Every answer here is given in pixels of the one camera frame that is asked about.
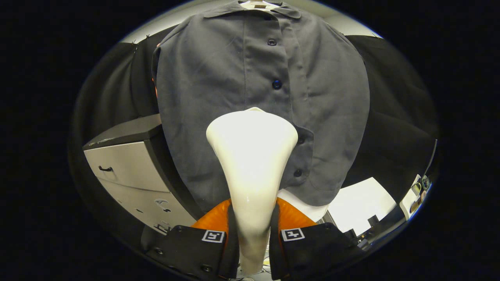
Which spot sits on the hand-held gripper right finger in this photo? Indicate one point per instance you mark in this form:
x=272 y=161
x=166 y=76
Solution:
x=274 y=253

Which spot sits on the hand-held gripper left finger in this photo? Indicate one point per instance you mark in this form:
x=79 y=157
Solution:
x=233 y=249

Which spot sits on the white garment steamer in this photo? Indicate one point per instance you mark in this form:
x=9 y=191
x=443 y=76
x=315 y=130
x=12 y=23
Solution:
x=252 y=148

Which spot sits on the grey button-up shirt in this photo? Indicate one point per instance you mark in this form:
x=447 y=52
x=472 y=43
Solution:
x=218 y=86

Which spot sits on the white mannequin torso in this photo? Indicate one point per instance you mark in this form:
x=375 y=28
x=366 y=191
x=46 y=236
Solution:
x=304 y=207

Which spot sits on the white table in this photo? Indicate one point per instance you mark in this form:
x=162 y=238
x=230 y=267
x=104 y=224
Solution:
x=359 y=203

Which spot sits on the small black box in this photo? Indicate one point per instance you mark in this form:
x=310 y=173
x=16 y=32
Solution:
x=373 y=221

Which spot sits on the grey cabinet with dark top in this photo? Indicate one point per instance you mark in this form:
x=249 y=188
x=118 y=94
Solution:
x=129 y=164

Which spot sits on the small round dark device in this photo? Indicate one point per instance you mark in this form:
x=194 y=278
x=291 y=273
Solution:
x=425 y=183

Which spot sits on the black curved bar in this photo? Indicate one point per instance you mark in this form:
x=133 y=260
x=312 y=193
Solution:
x=433 y=156

